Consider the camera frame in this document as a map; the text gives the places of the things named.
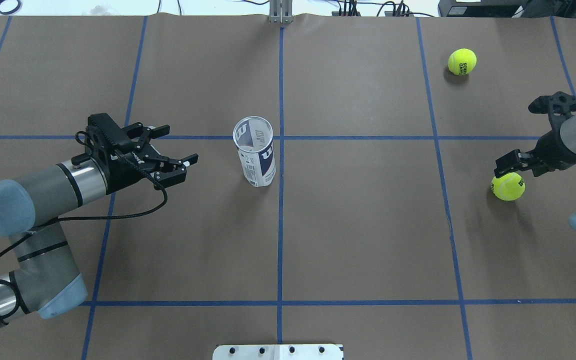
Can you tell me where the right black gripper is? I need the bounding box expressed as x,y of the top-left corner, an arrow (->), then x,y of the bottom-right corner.
494,131 -> 576,178

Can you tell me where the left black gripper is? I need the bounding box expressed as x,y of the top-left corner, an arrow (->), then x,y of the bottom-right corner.
100,124 -> 199,195

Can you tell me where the yellow tennis ball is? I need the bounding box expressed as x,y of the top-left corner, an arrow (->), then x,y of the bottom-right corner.
447,48 -> 477,76
490,172 -> 526,201

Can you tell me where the tennis ball can holder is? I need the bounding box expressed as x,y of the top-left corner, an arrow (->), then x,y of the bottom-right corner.
232,116 -> 277,188

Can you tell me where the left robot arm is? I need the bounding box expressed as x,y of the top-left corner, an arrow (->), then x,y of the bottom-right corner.
0,121 -> 199,329

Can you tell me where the black box device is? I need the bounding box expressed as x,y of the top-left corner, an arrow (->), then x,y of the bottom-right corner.
437,0 -> 522,18

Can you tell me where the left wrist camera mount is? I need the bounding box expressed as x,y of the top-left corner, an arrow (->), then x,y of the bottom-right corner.
70,112 -> 134,170

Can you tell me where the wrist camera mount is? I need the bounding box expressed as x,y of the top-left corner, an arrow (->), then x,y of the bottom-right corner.
528,91 -> 576,128
70,112 -> 134,170

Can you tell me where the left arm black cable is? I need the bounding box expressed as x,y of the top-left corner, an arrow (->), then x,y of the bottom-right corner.
0,132 -> 169,331

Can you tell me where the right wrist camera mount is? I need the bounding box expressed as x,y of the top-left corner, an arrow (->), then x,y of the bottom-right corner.
528,91 -> 576,128

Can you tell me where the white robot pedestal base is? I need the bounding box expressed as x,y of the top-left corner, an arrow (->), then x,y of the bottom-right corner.
212,343 -> 345,360

